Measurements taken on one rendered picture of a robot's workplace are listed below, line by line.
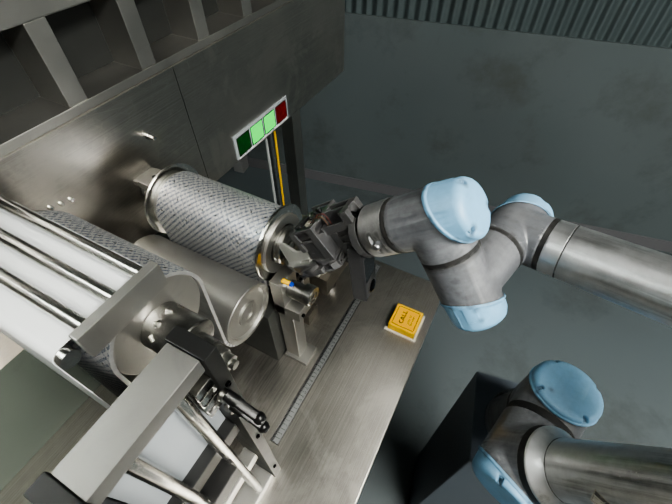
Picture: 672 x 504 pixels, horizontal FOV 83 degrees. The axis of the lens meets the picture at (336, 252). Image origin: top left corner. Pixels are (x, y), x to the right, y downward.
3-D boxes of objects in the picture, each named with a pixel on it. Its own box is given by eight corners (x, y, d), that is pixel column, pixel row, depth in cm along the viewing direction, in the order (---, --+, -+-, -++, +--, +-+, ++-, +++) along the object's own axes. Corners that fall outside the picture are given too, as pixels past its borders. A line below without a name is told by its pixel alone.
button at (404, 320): (412, 339, 95) (414, 335, 93) (387, 328, 97) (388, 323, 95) (422, 318, 99) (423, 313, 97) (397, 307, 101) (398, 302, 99)
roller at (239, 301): (235, 356, 69) (220, 323, 60) (135, 301, 77) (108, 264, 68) (272, 306, 76) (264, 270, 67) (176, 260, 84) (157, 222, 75)
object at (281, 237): (305, 232, 72) (290, 268, 72) (297, 228, 73) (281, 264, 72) (291, 222, 65) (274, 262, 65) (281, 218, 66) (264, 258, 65)
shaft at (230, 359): (230, 382, 45) (224, 371, 43) (191, 360, 47) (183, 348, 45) (246, 360, 47) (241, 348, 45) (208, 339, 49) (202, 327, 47)
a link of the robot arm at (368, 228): (420, 228, 53) (399, 268, 48) (395, 234, 56) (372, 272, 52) (393, 185, 50) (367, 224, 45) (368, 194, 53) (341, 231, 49)
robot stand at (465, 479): (464, 475, 154) (567, 396, 86) (459, 533, 142) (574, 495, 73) (415, 458, 158) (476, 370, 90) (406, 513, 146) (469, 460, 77)
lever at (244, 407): (259, 428, 39) (262, 427, 38) (220, 400, 39) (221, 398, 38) (266, 416, 40) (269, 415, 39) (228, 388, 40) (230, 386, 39)
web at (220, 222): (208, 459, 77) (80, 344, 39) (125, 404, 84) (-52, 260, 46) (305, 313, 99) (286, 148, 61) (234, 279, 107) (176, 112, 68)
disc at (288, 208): (264, 295, 71) (250, 242, 59) (261, 294, 71) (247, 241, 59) (304, 243, 79) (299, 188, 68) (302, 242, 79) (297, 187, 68)
